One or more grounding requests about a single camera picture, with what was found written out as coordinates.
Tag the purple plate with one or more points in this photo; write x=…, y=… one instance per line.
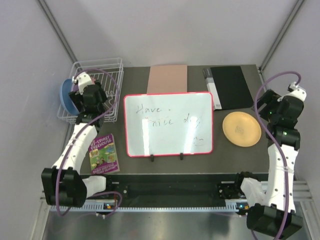
x=74, y=88

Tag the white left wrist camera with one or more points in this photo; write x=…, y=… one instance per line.
x=82, y=80

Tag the black folder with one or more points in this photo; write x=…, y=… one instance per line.
x=228, y=87

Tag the red framed whiteboard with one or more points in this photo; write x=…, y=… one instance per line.
x=168, y=124

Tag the yellow bear plate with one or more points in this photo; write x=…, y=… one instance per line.
x=241, y=129

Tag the pink plate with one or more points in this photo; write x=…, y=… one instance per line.
x=93, y=80

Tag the grey slotted cable duct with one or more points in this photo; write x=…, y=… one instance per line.
x=228, y=207

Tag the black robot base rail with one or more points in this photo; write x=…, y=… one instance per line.
x=174, y=190

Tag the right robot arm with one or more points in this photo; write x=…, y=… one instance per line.
x=272, y=211

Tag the white wire dish rack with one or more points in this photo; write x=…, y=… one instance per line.
x=107, y=72

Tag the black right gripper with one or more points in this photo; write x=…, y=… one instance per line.
x=271, y=99

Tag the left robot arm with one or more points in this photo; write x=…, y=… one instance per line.
x=62, y=183

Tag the purple treehouse children's book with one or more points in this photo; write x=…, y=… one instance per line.
x=103, y=155

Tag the blue plate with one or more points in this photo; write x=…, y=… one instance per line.
x=66, y=102

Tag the brown cardboard sheet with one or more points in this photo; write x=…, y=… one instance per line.
x=168, y=79

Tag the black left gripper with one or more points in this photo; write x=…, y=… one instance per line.
x=77, y=98

